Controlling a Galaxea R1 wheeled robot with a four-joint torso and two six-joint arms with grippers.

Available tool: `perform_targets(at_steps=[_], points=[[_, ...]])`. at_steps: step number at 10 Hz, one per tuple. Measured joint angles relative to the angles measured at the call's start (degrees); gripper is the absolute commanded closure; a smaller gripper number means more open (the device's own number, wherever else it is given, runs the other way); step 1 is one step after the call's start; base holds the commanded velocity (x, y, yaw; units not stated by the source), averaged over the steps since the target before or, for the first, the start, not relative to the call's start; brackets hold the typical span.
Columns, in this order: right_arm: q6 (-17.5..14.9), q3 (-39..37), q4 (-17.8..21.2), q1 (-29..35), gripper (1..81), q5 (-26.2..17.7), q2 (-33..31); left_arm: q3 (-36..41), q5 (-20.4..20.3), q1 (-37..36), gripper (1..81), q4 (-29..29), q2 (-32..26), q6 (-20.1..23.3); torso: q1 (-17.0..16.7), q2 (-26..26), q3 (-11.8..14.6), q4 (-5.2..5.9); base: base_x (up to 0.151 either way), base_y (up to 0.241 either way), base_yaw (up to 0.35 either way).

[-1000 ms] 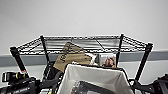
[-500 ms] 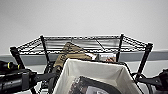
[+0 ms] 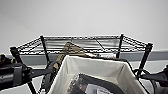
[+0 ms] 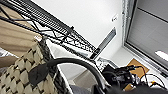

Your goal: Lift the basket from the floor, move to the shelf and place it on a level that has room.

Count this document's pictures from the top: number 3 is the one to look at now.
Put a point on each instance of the pale woven basket dark spots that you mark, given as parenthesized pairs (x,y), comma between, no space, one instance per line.
(63,70)

